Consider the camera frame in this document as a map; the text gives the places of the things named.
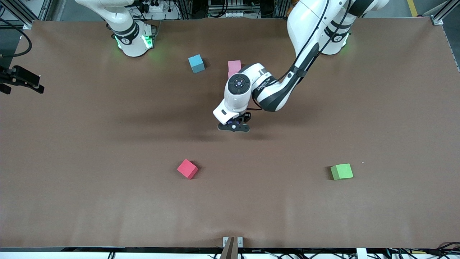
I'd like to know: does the paper table cover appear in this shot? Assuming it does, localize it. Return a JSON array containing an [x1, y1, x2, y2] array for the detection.
[[0, 18, 460, 249]]

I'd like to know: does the cyan foam block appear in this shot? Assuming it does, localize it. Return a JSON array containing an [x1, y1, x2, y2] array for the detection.
[[188, 54, 206, 74]]

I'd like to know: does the brown camera stand pole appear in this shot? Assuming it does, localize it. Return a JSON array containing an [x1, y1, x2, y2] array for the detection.
[[219, 236, 236, 259]]

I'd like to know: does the white multi-socket strip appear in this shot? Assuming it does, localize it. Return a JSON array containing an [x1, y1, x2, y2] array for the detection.
[[208, 0, 252, 18]]

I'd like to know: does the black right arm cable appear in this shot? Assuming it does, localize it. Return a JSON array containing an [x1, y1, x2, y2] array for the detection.
[[0, 18, 32, 58]]

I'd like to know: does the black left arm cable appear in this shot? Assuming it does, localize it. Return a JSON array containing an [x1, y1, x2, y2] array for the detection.
[[248, 0, 352, 110]]

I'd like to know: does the aluminium frame post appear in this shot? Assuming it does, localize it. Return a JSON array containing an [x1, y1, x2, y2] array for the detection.
[[0, 0, 54, 29], [431, 0, 460, 26]]

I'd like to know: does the red foam block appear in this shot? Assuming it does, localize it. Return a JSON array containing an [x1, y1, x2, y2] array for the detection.
[[176, 159, 199, 180]]

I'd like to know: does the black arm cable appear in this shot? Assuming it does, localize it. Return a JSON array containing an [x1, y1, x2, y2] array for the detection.
[[248, 0, 352, 110], [0, 18, 32, 58]]

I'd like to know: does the metal camera stand bracket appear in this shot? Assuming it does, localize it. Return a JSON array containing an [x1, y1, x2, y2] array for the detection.
[[222, 236, 244, 249]]

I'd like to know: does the green foam block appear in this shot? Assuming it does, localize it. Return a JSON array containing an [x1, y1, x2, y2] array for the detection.
[[330, 163, 354, 181]]

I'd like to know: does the black floor cable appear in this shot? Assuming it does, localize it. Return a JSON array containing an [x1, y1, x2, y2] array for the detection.
[[386, 248, 460, 259]]

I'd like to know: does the white power strip with plugs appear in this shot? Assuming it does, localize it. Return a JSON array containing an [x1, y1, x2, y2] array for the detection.
[[138, 0, 169, 13]]

